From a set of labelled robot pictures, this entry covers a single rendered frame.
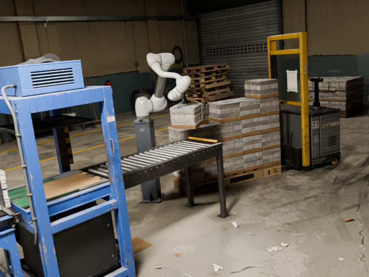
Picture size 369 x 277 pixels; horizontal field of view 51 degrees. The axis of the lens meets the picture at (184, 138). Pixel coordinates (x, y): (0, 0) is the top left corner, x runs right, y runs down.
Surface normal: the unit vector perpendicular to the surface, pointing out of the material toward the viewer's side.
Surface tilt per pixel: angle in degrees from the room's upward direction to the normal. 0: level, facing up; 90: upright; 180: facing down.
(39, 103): 90
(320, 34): 90
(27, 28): 90
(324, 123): 90
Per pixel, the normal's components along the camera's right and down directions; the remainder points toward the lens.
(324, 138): 0.38, 0.17
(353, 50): -0.72, 0.22
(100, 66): 0.68, 0.10
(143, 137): -0.19, 0.23
